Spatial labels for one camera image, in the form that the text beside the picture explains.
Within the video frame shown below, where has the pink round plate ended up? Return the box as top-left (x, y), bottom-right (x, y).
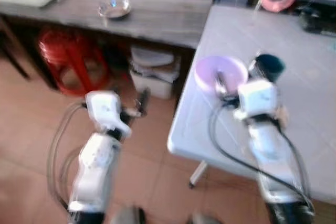
top-left (194, 56), bottom-right (249, 98)

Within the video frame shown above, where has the white storage bin with lid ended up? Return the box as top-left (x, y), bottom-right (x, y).
top-left (129, 45), bottom-right (180, 101)

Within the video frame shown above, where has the dark teal cup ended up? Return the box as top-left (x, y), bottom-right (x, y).
top-left (254, 53), bottom-right (286, 84)

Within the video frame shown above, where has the white folding table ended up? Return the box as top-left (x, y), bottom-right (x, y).
top-left (167, 4), bottom-right (336, 205)

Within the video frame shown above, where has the red plastic stool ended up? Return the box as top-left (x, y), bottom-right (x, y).
top-left (37, 27), bottom-right (112, 97)

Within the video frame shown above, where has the grey stone counter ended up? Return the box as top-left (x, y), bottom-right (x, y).
top-left (0, 0), bottom-right (224, 50)

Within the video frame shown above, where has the small glass bowl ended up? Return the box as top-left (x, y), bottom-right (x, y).
top-left (98, 0), bottom-right (132, 20)

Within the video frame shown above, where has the grey left robot foot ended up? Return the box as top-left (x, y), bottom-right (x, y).
top-left (111, 205), bottom-right (146, 224)

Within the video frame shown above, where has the grey robot foot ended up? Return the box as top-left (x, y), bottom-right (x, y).
top-left (190, 212), bottom-right (223, 224)
top-left (111, 205), bottom-right (146, 224)

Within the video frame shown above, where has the black appliance base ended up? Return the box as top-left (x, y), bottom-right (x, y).
top-left (299, 1), bottom-right (336, 34)

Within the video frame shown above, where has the grey right robot foot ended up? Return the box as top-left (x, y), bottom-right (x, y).
top-left (190, 212), bottom-right (223, 224)

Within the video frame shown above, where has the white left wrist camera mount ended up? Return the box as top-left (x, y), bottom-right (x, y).
top-left (85, 91), bottom-right (132, 139)

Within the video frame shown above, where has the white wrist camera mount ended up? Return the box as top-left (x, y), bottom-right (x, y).
top-left (85, 91), bottom-right (132, 139)
top-left (234, 79), bottom-right (279, 121)

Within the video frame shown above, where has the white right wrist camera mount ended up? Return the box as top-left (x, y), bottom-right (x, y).
top-left (234, 79), bottom-right (279, 121)

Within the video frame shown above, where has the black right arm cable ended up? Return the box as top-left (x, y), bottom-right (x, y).
top-left (207, 104), bottom-right (317, 216)

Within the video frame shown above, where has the grey left arm cable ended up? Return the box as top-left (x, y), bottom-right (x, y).
top-left (46, 101), bottom-right (88, 199)

